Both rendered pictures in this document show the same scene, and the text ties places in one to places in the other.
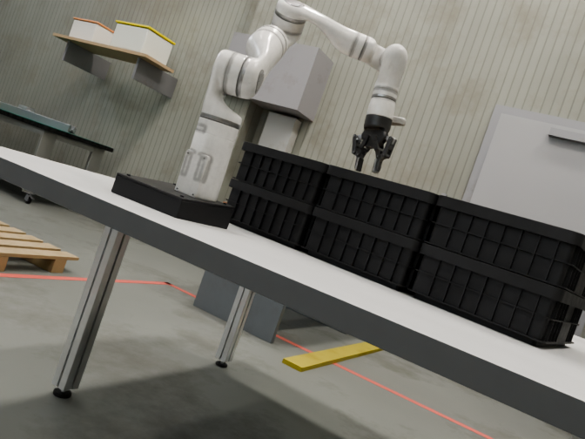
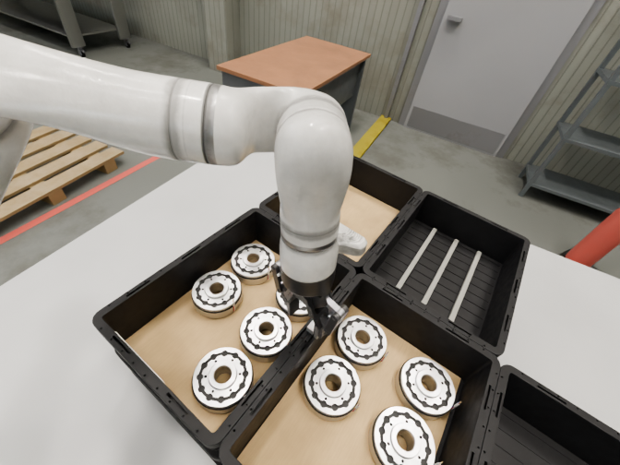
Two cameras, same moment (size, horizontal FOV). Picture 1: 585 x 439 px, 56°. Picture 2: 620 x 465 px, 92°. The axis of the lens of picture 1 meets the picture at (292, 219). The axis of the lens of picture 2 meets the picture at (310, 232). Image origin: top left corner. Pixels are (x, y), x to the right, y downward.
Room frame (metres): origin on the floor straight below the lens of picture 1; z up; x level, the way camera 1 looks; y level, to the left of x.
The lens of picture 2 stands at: (1.31, -0.10, 1.43)
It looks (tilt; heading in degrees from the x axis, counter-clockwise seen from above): 45 degrees down; 353
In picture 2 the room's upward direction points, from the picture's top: 10 degrees clockwise
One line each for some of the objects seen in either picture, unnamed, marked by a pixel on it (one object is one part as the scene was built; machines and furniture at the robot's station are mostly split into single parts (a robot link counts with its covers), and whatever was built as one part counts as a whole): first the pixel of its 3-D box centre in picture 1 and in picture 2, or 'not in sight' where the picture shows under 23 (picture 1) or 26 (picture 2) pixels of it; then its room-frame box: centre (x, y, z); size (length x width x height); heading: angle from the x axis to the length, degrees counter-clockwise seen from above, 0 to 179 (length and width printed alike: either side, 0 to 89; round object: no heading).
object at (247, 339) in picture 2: not in sight; (266, 329); (1.59, -0.08, 0.86); 0.10 x 0.10 x 0.01
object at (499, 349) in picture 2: not in sight; (452, 256); (1.78, -0.51, 0.92); 0.40 x 0.30 x 0.02; 144
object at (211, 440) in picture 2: (319, 173); (240, 294); (1.63, -0.03, 0.92); 0.40 x 0.30 x 0.02; 144
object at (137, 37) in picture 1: (141, 43); not in sight; (5.79, 2.09, 1.90); 0.51 x 0.42 x 0.28; 63
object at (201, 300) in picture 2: not in sight; (217, 290); (1.67, 0.03, 0.86); 0.10 x 0.10 x 0.01
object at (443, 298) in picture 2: not in sight; (442, 269); (1.78, -0.51, 0.87); 0.40 x 0.30 x 0.11; 144
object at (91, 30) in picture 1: (93, 36); not in sight; (6.12, 2.74, 1.87); 0.42 x 0.35 x 0.23; 63
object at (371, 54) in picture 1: (380, 57); (277, 130); (1.58, -0.09, 1.29); 0.14 x 0.09 x 0.07; 91
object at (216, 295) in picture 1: (293, 275); (300, 102); (3.96, -0.14, 0.35); 1.30 x 0.67 x 0.70; 152
